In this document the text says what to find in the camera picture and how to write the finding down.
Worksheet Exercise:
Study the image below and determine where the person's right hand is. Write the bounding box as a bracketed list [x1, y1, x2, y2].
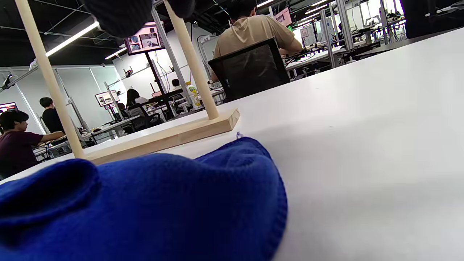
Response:
[80, 0, 196, 38]

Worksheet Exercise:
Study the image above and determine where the wooden desktop rack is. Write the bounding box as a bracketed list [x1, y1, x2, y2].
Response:
[14, 0, 241, 165]

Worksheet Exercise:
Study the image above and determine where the short ceiling light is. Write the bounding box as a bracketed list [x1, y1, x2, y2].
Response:
[105, 47, 127, 60]

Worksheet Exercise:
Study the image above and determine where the pink-lit monitor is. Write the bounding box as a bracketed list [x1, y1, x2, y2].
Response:
[274, 7, 293, 26]

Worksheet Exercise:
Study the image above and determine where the small monitor on stand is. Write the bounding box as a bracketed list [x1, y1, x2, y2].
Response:
[95, 90, 120, 107]

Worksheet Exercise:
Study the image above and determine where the white desktop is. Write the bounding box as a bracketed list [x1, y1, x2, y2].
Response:
[0, 27, 464, 261]

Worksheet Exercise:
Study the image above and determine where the large monitor on stand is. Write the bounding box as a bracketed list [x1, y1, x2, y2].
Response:
[124, 22, 166, 55]

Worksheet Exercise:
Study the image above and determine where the black mesh office chair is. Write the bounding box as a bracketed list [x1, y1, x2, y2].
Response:
[208, 38, 290, 103]

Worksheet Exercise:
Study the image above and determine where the blue square towel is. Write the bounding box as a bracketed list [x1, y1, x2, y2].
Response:
[0, 137, 289, 261]

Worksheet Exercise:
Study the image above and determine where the white and yellow bottle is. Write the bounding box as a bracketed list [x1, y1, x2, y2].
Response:
[186, 82, 202, 110]

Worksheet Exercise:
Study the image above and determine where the long ceiling light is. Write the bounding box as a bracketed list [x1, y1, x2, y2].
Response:
[45, 21, 100, 57]

